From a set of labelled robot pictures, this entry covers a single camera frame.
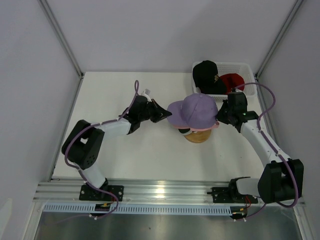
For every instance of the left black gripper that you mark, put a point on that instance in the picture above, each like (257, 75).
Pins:
(160, 114)

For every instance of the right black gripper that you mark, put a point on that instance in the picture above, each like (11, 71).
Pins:
(220, 117)

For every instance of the white NY baseball cap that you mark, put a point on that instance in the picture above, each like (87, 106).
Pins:
(186, 132)

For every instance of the purple LA baseball cap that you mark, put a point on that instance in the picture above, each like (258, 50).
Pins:
(196, 112)

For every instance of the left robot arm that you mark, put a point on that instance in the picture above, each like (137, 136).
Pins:
(83, 144)

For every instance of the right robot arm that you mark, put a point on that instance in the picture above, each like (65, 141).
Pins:
(282, 177)

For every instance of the red baseball cap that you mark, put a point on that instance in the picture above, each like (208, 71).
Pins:
(231, 80)

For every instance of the wooden hat stand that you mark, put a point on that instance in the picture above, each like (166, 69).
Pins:
(199, 137)

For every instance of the black gold-logo cap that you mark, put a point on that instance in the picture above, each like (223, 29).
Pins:
(206, 78)

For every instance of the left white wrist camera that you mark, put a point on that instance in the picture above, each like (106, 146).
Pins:
(146, 94)

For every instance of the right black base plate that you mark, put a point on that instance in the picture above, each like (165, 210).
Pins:
(226, 195)

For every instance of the right aluminium corner post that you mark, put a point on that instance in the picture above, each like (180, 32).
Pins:
(285, 26)

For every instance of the aluminium corner post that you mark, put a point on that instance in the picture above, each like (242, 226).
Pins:
(49, 14)
(285, 26)

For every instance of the aluminium mounting rail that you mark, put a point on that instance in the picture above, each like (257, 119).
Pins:
(136, 191)

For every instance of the white slotted cable duct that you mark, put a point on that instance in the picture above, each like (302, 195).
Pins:
(144, 209)

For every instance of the left aluminium corner post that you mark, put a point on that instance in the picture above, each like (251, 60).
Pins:
(49, 14)

